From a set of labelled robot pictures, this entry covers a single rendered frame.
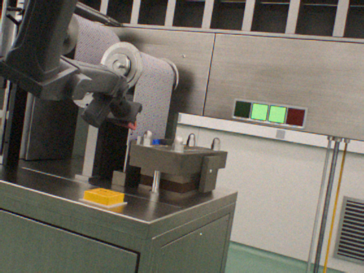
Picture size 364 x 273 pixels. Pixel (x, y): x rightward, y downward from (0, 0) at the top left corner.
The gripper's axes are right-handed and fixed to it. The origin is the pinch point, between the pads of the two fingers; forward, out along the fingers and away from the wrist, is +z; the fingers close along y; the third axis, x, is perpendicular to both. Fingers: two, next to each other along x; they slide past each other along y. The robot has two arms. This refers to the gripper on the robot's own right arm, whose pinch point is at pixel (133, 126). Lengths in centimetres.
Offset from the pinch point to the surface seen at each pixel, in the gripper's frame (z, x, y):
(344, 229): 260, 75, 59
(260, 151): 235, 120, -22
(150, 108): 4.0, 9.7, 0.3
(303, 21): 11, 57, 38
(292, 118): 20, 24, 41
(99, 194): -16.9, -27.6, 10.5
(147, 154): -1.8, -8.7, 9.5
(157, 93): 4.3, 15.6, 0.3
